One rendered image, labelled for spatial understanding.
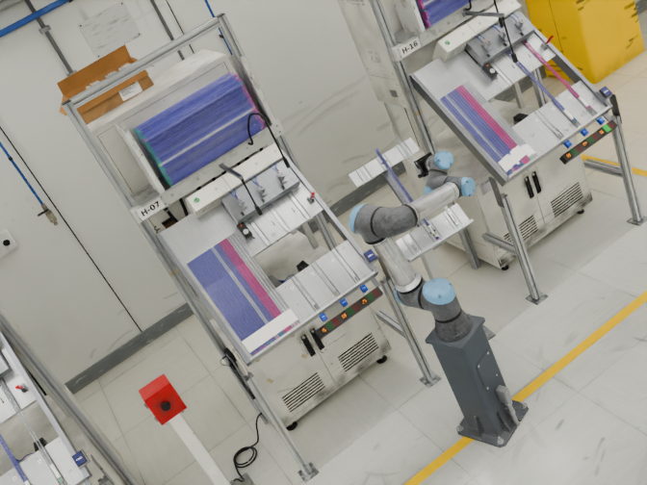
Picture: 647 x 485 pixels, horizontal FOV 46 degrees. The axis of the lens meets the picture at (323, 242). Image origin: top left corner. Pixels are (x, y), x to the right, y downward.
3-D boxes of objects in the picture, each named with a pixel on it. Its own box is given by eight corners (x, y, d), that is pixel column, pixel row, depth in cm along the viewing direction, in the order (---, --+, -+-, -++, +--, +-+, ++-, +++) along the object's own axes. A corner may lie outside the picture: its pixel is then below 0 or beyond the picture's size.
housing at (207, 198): (286, 167, 356) (286, 154, 343) (198, 224, 344) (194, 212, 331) (276, 155, 358) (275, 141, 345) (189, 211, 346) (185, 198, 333)
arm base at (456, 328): (478, 319, 306) (472, 301, 301) (460, 344, 298) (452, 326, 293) (449, 314, 317) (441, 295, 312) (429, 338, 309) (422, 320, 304)
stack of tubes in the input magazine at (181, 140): (267, 127, 338) (240, 73, 326) (169, 187, 326) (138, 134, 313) (256, 123, 349) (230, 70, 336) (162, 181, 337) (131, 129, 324)
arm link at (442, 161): (433, 166, 303) (438, 146, 304) (426, 170, 314) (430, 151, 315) (452, 172, 305) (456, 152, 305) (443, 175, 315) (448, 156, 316)
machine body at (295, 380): (397, 357, 394) (352, 266, 364) (287, 439, 377) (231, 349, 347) (338, 312, 449) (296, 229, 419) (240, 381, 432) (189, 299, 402)
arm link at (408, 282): (427, 317, 305) (367, 222, 275) (401, 310, 316) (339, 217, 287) (443, 294, 310) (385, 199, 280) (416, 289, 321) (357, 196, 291)
